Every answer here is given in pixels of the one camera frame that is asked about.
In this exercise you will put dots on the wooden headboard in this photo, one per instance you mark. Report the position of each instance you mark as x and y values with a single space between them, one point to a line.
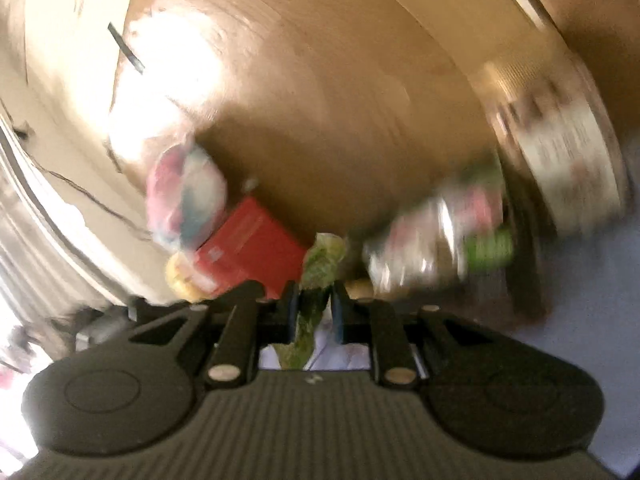
325 90

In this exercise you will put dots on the yellow plush toy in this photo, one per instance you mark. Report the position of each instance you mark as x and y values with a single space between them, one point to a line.
181 276

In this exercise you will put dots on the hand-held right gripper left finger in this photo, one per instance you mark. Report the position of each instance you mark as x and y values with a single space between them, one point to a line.
294 315

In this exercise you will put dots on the red cardboard box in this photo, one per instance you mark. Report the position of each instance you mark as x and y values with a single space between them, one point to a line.
252 252

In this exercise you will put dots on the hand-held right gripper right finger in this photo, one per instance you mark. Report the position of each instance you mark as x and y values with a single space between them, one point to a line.
338 315

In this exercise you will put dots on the light blue bedsheet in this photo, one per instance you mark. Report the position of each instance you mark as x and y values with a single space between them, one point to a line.
595 310

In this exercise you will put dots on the pink white blue plush toy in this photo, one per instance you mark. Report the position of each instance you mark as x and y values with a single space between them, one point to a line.
185 200

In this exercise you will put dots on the white label snack jar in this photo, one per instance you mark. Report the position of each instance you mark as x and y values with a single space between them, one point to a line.
565 160

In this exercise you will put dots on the bright green snack packet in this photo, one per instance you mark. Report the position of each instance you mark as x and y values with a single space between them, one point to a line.
490 250

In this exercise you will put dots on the black wall strip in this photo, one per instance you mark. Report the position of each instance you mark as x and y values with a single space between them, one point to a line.
126 47

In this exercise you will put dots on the silver pink snack packet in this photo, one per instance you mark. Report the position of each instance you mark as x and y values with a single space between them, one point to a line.
425 240

